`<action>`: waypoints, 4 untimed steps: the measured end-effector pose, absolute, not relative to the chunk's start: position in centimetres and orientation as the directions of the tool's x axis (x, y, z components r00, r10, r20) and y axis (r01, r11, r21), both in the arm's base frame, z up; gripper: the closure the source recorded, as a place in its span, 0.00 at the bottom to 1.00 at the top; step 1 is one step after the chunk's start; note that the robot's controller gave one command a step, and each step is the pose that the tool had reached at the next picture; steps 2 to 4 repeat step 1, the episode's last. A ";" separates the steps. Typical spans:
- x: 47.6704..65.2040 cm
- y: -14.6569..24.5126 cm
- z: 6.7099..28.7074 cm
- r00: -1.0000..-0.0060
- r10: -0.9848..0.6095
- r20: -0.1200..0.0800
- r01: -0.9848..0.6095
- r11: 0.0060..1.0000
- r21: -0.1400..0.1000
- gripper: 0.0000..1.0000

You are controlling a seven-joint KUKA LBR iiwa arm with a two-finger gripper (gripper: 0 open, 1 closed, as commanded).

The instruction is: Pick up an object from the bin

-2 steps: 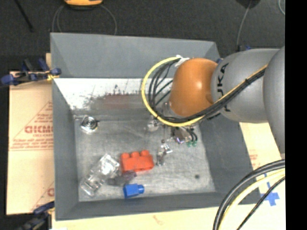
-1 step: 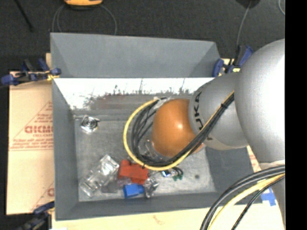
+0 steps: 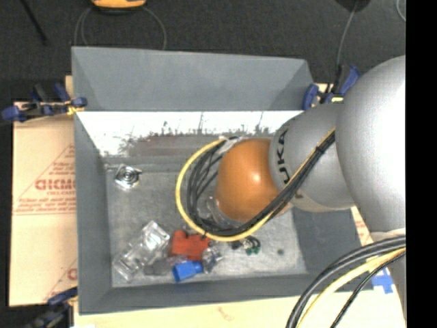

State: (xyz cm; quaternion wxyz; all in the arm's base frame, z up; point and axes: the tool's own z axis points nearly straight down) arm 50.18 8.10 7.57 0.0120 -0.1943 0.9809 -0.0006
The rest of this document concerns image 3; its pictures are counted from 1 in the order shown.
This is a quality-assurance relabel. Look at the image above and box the blue block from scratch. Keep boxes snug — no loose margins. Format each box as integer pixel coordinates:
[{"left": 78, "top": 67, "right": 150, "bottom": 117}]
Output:
[{"left": 171, "top": 260, "right": 205, "bottom": 283}]

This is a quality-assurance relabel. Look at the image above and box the red-brown flat block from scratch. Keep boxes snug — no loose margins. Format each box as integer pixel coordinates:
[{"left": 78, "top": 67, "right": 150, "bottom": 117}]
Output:
[{"left": 169, "top": 230, "right": 212, "bottom": 262}]

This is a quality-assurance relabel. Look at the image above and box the brown cardboard board red print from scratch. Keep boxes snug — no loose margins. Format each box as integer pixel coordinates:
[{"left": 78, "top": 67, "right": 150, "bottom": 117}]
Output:
[{"left": 8, "top": 74, "right": 80, "bottom": 308}]

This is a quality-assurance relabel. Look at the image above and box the dark grey flat piece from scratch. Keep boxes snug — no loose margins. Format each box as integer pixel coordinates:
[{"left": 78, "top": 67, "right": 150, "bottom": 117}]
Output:
[{"left": 143, "top": 261, "right": 173, "bottom": 277}]

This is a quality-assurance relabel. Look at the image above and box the clear glass dish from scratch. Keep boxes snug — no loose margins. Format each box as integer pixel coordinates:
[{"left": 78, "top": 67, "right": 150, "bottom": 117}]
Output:
[{"left": 113, "top": 163, "right": 143, "bottom": 191}]

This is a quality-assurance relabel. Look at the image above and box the grey metal bin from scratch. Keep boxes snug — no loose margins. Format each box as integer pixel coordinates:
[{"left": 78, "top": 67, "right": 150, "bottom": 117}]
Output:
[{"left": 70, "top": 46, "right": 373, "bottom": 314}]

